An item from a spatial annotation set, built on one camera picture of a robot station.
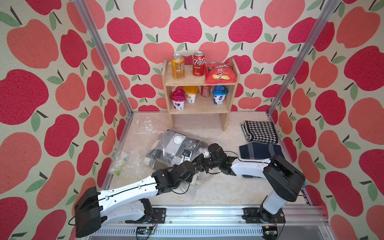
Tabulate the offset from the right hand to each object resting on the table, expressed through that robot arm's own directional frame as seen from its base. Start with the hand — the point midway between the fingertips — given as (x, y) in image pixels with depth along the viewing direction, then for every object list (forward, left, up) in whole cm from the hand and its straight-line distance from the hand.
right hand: (188, 167), depth 81 cm
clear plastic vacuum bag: (+4, +39, -9) cm, 40 cm away
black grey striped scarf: (+11, +11, 0) cm, 16 cm away
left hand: (-3, -3, +2) cm, 4 cm away
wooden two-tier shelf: (+38, -5, +11) cm, 40 cm away
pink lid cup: (+33, +9, +21) cm, 40 cm away
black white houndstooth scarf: (+34, -47, -6) cm, 58 cm away
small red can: (+47, -7, +17) cm, 50 cm away
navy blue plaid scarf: (+19, -45, -8) cm, 50 cm away
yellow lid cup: (+40, +3, +21) cm, 45 cm away
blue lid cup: (+41, -15, +20) cm, 48 cm away
